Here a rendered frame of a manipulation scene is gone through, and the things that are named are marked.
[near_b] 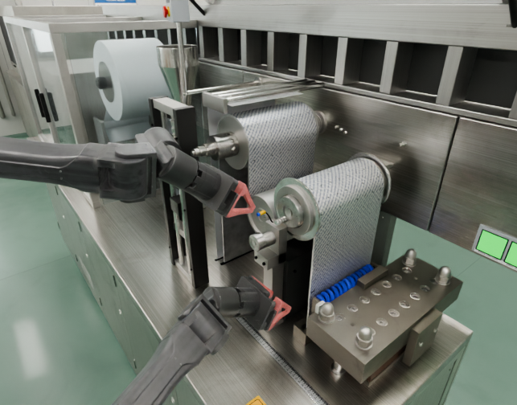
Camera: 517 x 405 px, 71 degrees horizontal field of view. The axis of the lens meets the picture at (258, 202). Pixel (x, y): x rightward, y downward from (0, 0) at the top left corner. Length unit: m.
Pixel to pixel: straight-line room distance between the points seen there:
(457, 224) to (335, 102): 0.46
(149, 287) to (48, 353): 1.30
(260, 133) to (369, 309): 0.50
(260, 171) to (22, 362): 1.83
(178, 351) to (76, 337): 1.85
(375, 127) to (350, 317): 0.49
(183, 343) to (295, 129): 0.62
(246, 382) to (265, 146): 0.56
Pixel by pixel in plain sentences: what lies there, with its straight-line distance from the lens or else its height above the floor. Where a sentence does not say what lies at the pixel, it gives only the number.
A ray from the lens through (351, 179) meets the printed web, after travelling 0.86.
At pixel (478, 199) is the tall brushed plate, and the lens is 0.94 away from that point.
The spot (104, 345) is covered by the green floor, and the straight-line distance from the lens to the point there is 2.32.
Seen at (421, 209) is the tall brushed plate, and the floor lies 1.19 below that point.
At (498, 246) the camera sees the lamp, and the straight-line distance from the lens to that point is 0.96.
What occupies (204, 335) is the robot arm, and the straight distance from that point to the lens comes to 0.63.
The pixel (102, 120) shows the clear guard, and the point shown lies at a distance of 1.58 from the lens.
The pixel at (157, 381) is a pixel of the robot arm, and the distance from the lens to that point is 0.57.
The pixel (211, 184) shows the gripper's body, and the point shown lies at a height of 1.38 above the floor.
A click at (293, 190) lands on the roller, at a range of 0.78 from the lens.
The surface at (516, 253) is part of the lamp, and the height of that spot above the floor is 1.19.
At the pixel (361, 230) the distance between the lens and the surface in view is 0.94.
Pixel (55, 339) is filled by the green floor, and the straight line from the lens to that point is 2.46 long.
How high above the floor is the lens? 1.65
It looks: 29 degrees down
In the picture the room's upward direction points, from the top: straight up
